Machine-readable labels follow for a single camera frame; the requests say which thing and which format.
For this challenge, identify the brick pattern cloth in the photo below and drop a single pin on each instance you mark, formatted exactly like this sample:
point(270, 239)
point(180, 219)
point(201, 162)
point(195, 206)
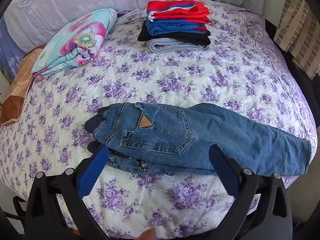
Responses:
point(295, 30)

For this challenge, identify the folded blue garment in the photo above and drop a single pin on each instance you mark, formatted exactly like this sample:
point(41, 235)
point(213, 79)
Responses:
point(160, 27)

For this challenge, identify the blue denim pants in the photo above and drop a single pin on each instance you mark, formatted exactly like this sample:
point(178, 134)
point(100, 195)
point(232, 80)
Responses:
point(175, 130)

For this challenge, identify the person's left hand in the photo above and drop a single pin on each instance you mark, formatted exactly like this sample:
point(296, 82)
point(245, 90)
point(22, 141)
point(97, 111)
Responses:
point(148, 235)

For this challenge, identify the purple floral bedspread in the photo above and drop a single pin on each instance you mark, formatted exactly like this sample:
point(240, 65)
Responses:
point(175, 80)

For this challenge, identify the folded black garment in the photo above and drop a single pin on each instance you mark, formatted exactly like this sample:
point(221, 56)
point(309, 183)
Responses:
point(175, 37)

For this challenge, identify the folded red garment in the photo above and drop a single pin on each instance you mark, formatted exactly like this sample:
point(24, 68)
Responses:
point(175, 11)

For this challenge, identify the folded turquoise floral blanket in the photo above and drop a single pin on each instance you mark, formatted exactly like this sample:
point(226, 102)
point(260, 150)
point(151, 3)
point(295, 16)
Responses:
point(75, 37)

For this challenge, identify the brown orange pillow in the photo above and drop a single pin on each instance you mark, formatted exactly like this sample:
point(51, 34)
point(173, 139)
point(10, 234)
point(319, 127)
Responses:
point(20, 80)

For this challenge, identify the blue floral cloth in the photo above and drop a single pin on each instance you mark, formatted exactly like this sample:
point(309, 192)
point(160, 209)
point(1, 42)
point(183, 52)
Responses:
point(7, 50)

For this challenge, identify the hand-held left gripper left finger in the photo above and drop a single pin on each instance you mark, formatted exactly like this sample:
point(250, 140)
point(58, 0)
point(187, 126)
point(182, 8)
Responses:
point(93, 170)

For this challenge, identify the folded grey garment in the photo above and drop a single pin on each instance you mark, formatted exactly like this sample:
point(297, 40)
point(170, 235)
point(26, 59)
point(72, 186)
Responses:
point(170, 45)

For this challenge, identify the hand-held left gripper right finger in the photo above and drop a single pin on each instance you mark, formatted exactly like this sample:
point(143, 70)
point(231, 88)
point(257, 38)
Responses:
point(225, 170)

